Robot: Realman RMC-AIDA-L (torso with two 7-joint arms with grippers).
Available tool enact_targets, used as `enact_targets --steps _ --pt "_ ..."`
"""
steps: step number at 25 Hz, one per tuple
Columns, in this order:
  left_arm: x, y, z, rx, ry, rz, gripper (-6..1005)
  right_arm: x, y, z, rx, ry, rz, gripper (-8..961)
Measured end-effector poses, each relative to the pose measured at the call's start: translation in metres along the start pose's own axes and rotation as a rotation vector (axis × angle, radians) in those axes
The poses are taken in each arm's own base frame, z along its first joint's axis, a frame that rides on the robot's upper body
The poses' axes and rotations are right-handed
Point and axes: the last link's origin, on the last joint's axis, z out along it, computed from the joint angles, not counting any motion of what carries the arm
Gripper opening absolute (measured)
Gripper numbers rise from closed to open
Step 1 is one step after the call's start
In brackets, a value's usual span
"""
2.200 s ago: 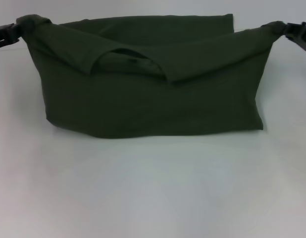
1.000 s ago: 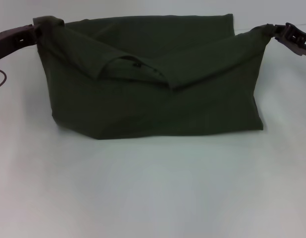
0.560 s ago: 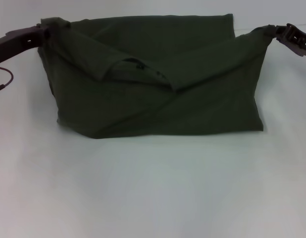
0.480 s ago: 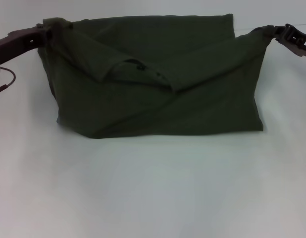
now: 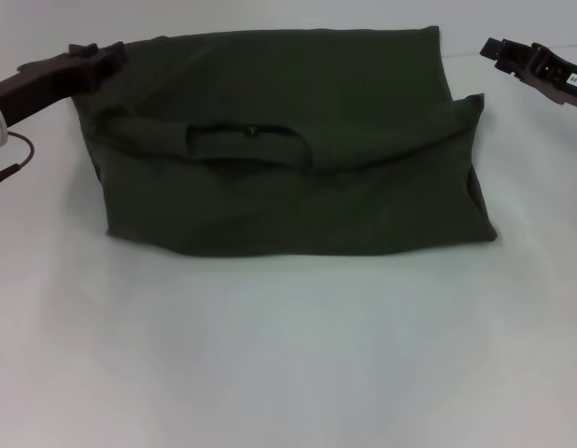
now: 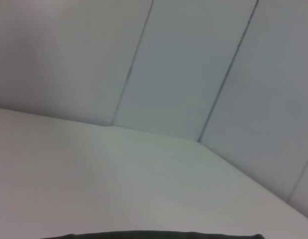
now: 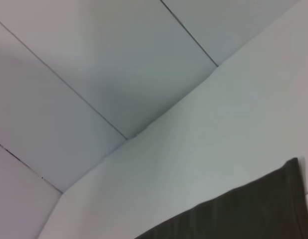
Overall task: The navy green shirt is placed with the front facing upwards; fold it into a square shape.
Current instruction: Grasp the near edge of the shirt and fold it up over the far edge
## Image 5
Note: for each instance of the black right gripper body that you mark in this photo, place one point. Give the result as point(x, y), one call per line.
point(559, 79)

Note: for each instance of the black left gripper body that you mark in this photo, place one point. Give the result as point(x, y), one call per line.
point(50, 84)

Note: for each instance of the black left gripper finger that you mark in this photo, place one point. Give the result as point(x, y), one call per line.
point(113, 56)
point(83, 49)

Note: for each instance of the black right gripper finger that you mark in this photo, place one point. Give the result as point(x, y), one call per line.
point(491, 48)
point(519, 49)

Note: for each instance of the dark green printed T-shirt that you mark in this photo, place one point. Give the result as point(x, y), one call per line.
point(279, 186)

